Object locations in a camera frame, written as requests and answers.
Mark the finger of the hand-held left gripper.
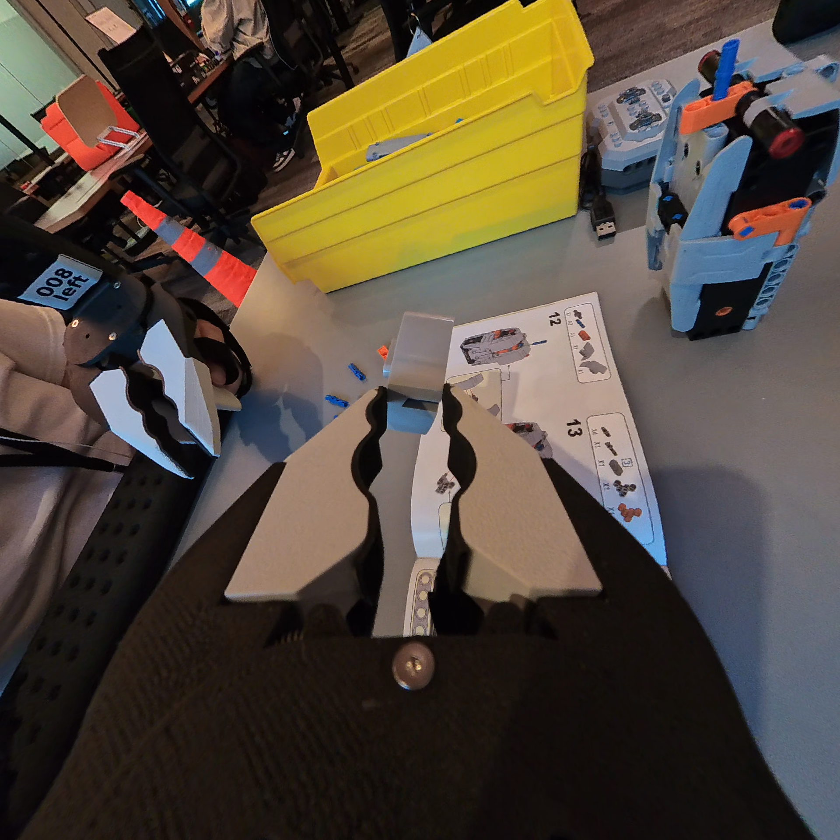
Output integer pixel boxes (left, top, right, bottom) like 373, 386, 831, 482
88, 367, 198, 480
138, 320, 222, 458

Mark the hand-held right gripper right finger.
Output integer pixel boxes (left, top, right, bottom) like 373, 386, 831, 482
430, 384, 603, 637

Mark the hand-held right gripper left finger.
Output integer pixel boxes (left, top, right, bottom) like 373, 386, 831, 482
224, 386, 388, 637

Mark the white instruction booklet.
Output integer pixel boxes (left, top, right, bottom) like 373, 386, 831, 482
410, 292, 670, 637

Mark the grey curved panel brick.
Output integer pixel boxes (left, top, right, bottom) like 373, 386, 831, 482
384, 313, 455, 435

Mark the yellow plastic bin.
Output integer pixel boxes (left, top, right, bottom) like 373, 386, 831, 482
251, 0, 595, 294

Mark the partly built toy robot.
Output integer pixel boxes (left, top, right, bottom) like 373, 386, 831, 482
646, 38, 840, 341

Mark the grey desk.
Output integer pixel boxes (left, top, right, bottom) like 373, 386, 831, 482
164, 20, 840, 840

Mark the person's left hand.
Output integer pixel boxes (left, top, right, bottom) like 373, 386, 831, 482
196, 319, 238, 389

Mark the person's light shirt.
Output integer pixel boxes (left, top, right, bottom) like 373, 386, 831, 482
0, 298, 142, 683

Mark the orange plastic box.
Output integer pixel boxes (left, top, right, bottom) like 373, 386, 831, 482
41, 75, 143, 172

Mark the black usb dongle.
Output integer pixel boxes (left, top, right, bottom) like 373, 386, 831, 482
579, 146, 619, 242

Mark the grey battery box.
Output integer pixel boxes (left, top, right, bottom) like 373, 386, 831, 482
586, 79, 680, 191

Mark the black shoulder strap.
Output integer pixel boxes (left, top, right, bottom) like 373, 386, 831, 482
0, 430, 129, 473

